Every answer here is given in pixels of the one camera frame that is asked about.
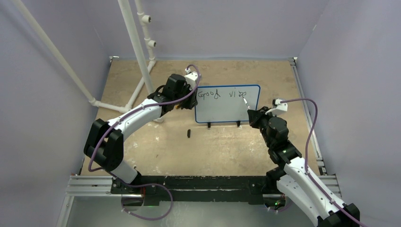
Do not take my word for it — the white marker pen black cap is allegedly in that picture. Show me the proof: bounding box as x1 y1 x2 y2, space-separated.
243 97 251 110

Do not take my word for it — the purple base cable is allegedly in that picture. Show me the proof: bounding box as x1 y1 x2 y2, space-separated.
267 195 295 214
116 180 174 221

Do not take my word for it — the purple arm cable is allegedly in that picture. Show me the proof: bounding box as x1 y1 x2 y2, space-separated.
279 98 370 227
87 64 202 173

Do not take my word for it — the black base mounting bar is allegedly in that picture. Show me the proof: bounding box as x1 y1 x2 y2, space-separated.
111 168 290 210

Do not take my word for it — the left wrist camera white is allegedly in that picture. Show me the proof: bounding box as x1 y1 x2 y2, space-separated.
184 71 199 87

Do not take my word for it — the white PVC pipe frame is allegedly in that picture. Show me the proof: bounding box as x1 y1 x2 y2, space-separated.
12 0 157 114

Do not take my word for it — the blue framed whiteboard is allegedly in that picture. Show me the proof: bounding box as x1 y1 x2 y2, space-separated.
195 84 261 123

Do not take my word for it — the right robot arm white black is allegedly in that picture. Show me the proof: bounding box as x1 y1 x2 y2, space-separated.
247 107 361 227

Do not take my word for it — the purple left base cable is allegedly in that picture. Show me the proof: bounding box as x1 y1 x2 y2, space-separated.
116 180 174 221

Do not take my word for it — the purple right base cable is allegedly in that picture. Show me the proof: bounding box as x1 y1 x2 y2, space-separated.
267 195 295 214

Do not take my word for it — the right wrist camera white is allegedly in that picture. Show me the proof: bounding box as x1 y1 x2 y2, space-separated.
265 98 288 116

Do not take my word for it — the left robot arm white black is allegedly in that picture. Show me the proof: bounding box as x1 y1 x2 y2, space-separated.
83 72 200 193

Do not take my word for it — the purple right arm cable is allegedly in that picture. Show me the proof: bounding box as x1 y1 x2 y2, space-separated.
279 98 370 227

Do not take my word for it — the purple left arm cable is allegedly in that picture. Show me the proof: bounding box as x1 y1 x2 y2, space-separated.
87 64 202 173

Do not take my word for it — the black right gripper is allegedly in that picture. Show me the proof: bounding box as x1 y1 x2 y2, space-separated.
249 106 278 148

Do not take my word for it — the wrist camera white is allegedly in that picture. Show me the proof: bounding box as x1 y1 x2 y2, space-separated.
265 98 288 116
184 71 199 87

